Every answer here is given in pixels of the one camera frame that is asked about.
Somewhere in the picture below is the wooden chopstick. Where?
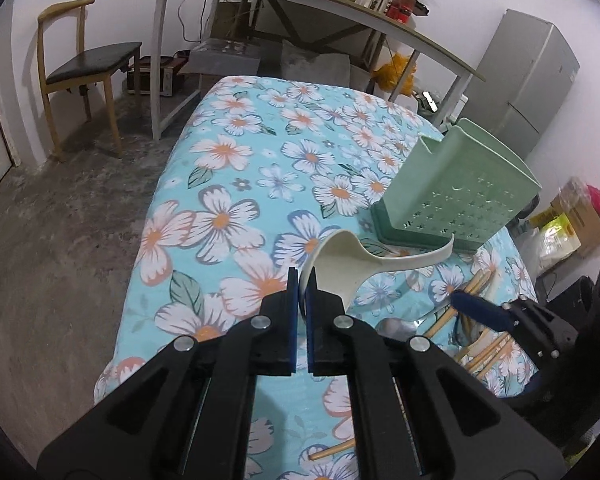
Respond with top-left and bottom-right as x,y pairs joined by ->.
466,335 -> 512,373
424,270 -> 491,338
455,328 -> 508,364
309,438 -> 355,462

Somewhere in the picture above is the cream plastic ladle spoon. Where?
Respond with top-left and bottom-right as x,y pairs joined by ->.
299,230 -> 454,315

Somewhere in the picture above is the green perforated utensil holder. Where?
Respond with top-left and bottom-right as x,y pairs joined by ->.
370,118 -> 541,252

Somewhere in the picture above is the cardboard box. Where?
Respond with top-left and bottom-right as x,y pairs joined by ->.
550,177 -> 600,259

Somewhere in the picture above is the grey refrigerator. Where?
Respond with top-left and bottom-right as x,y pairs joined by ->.
462,9 -> 580,158

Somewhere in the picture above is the floral blue tablecloth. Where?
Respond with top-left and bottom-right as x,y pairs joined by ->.
93,74 -> 539,480

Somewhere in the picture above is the yellow plastic bag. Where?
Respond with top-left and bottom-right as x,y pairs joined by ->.
372,53 -> 416,96

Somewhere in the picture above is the long white desk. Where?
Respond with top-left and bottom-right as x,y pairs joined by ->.
149,0 -> 482,141

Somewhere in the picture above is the red bottle on desk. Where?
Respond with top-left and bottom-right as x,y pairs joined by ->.
386,0 -> 417,24

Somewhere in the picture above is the small oven under desk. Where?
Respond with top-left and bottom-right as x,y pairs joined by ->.
125,54 -> 187,98

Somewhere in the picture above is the grey storage box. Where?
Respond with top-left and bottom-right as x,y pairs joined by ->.
185,38 -> 261,76

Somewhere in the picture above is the wooden chair black seat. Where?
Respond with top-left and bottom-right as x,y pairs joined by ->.
36,0 -> 142,162

